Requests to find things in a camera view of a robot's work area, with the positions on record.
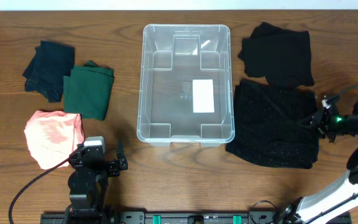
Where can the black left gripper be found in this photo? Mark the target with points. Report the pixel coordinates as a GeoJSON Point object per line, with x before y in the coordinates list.
{"type": "Point", "coordinates": [103, 165]}

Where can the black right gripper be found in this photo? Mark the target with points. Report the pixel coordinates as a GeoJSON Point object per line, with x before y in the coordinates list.
{"type": "Point", "coordinates": [321, 124]}

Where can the black glittery garment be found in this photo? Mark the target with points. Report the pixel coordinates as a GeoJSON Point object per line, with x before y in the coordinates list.
{"type": "Point", "coordinates": [270, 126]}

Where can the plain black garment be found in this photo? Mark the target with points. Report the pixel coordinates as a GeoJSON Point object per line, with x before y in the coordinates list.
{"type": "Point", "coordinates": [282, 56]}

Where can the clear plastic storage bin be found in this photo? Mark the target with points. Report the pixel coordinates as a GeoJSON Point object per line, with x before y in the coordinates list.
{"type": "Point", "coordinates": [173, 55]}

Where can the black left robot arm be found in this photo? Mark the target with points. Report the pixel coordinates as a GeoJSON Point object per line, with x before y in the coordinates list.
{"type": "Point", "coordinates": [89, 182]}

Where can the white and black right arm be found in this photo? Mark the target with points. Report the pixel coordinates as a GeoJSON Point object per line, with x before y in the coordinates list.
{"type": "Point", "coordinates": [341, 195]}

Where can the pink folded garment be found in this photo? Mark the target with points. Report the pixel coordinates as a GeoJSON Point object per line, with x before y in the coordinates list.
{"type": "Point", "coordinates": [52, 136]}

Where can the dark green folded garment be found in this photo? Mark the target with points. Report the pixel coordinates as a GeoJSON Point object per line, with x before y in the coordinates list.
{"type": "Point", "coordinates": [87, 90]}

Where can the white label in bin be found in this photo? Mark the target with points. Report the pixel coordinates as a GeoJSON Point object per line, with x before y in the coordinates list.
{"type": "Point", "coordinates": [203, 96]}

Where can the dark navy folded garment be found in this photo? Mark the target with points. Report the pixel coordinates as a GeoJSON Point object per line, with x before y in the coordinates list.
{"type": "Point", "coordinates": [51, 63]}

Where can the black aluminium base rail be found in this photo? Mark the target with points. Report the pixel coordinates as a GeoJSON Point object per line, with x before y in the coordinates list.
{"type": "Point", "coordinates": [182, 218]}

